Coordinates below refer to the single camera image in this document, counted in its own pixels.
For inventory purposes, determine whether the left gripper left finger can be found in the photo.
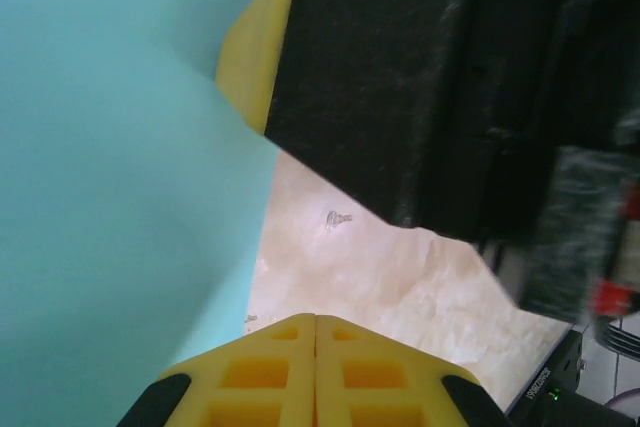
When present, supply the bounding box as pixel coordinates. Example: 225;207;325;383
117;313;317;427

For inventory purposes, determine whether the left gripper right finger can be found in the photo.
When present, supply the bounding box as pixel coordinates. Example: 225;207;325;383
316;315;511;427

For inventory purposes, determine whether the light blue cloth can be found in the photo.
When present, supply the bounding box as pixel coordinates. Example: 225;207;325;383
0;0;314;427

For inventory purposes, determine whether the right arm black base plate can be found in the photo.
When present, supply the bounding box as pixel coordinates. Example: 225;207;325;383
503;326;590;421

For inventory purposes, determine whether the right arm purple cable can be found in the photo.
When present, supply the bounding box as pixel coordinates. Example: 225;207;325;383
602;389;640;411

